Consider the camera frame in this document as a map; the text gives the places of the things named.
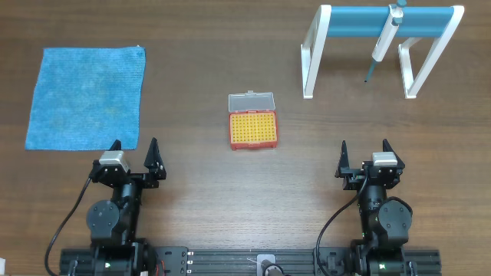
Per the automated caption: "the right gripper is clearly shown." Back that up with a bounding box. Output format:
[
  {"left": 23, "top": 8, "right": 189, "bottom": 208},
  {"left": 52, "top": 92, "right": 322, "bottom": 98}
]
[{"left": 334, "top": 138, "right": 406, "bottom": 191}]

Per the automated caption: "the black cable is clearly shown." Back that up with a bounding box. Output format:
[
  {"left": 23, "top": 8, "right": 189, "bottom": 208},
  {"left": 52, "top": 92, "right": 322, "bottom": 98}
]
[
  {"left": 44, "top": 175, "right": 94, "bottom": 276},
  {"left": 315, "top": 174, "right": 370, "bottom": 276}
]

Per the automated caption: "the mounting rail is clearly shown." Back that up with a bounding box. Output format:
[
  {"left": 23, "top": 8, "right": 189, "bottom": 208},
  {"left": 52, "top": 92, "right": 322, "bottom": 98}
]
[{"left": 59, "top": 246, "right": 442, "bottom": 276}]

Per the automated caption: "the blue cloth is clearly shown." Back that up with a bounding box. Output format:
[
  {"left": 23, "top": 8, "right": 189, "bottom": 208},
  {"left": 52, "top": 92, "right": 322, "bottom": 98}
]
[{"left": 24, "top": 45, "right": 147, "bottom": 152}]

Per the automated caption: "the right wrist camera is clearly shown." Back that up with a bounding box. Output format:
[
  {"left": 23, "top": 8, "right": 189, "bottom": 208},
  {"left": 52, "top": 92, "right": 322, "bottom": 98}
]
[{"left": 371, "top": 151, "right": 399, "bottom": 167}]

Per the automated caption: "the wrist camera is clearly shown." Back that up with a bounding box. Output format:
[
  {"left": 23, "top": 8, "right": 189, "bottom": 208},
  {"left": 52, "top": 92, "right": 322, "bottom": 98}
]
[
  {"left": 98, "top": 149, "right": 131, "bottom": 173},
  {"left": 371, "top": 151, "right": 399, "bottom": 167}
]

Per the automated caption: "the white and blue stand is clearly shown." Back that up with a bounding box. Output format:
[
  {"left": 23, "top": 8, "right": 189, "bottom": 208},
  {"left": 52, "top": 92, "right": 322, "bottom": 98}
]
[{"left": 300, "top": 3, "right": 466, "bottom": 100}]

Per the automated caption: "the white pipette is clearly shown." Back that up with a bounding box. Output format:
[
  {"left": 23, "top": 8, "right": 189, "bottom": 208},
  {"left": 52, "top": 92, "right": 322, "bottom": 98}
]
[{"left": 363, "top": 0, "right": 408, "bottom": 84}]

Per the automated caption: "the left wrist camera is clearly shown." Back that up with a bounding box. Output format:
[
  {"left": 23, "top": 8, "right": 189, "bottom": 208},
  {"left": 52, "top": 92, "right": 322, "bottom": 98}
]
[{"left": 98, "top": 149, "right": 131, "bottom": 173}]

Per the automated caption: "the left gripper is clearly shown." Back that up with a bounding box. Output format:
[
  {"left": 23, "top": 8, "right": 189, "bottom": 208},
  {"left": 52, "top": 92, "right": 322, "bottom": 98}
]
[{"left": 91, "top": 137, "right": 168, "bottom": 189}]

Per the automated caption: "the red and yellow tip box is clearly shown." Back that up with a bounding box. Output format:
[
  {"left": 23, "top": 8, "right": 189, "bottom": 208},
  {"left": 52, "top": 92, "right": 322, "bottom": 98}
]
[{"left": 227, "top": 90, "right": 279, "bottom": 151}]

